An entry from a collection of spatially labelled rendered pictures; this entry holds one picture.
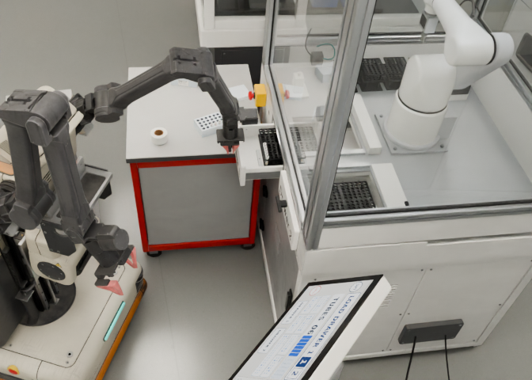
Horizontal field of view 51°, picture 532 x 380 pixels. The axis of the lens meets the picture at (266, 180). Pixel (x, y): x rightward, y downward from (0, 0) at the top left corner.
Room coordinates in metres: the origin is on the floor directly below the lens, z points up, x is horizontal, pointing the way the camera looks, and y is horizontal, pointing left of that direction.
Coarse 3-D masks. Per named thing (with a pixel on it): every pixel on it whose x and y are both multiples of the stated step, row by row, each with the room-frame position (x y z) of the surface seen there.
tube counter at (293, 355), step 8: (312, 328) 0.72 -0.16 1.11; (304, 336) 0.70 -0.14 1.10; (312, 336) 0.69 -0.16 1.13; (296, 344) 0.68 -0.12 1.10; (304, 344) 0.67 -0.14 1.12; (296, 352) 0.64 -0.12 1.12; (288, 360) 0.62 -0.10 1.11; (280, 368) 0.61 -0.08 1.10; (288, 368) 0.60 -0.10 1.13; (272, 376) 0.59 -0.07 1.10; (280, 376) 0.58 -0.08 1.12
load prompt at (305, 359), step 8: (352, 296) 0.80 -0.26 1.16; (344, 304) 0.77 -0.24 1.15; (352, 304) 0.76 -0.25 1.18; (336, 312) 0.75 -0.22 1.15; (344, 312) 0.74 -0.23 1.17; (328, 320) 0.73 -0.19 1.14; (336, 320) 0.72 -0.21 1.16; (328, 328) 0.70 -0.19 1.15; (320, 336) 0.68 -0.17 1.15; (328, 336) 0.67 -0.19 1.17; (312, 344) 0.66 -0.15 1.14; (320, 344) 0.65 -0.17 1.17; (304, 352) 0.64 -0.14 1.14; (312, 352) 0.63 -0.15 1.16; (304, 360) 0.61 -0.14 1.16; (296, 368) 0.59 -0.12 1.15; (304, 368) 0.58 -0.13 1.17; (288, 376) 0.57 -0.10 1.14; (296, 376) 0.56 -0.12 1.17
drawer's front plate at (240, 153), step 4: (240, 144) 1.56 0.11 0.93; (240, 148) 1.54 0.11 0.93; (240, 152) 1.52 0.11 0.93; (240, 156) 1.50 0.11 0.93; (244, 156) 1.50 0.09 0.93; (236, 160) 1.58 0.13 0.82; (240, 160) 1.48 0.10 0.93; (244, 160) 1.48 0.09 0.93; (240, 164) 1.47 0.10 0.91; (244, 164) 1.46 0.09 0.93; (240, 168) 1.47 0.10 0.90; (244, 168) 1.45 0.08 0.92; (240, 172) 1.46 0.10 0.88; (244, 172) 1.45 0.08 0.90; (240, 176) 1.46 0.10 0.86; (244, 176) 1.45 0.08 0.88; (240, 180) 1.45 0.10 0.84; (244, 180) 1.45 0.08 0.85; (240, 184) 1.45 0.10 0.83; (244, 184) 1.45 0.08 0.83
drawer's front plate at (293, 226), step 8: (280, 176) 1.44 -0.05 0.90; (280, 184) 1.42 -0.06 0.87; (288, 184) 1.38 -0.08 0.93; (280, 192) 1.41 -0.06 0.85; (288, 192) 1.34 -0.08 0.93; (288, 200) 1.30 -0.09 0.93; (288, 208) 1.28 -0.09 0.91; (288, 216) 1.26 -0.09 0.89; (296, 224) 1.20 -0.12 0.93; (288, 232) 1.23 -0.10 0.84; (296, 232) 1.17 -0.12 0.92; (296, 240) 1.17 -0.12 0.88; (296, 248) 1.17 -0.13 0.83
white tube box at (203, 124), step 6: (210, 114) 1.87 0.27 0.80; (216, 114) 1.88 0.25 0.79; (198, 120) 1.83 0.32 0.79; (204, 120) 1.82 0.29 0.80; (210, 120) 1.83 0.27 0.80; (216, 120) 1.83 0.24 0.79; (198, 126) 1.78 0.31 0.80; (204, 126) 1.79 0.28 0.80; (210, 126) 1.79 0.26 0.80; (216, 126) 1.79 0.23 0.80; (204, 132) 1.76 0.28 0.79; (210, 132) 1.77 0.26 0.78
